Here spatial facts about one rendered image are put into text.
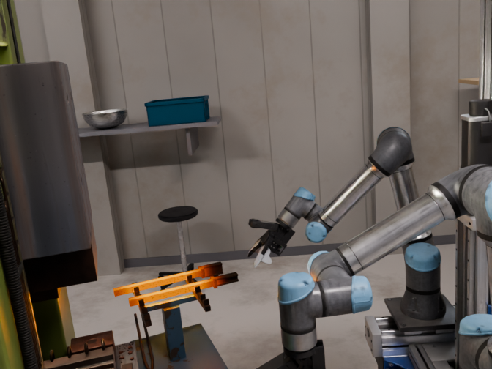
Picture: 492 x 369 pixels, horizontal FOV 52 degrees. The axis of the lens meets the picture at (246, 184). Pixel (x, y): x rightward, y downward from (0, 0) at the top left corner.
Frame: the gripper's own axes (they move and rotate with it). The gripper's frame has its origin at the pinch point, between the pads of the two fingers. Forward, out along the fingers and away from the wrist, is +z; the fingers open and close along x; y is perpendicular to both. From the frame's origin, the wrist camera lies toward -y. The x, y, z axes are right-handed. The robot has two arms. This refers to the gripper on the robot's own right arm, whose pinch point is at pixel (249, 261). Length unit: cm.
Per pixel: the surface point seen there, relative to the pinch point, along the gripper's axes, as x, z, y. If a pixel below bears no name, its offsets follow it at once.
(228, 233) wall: 258, 26, 49
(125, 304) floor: 200, 110, 3
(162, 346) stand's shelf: 6.4, 48.8, -5.8
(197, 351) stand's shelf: -1.7, 40.0, 4.5
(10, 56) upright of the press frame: -43, -14, -100
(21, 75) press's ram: -81, -15, -85
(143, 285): 4.6, 31.7, -26.8
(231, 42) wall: 241, -107, -50
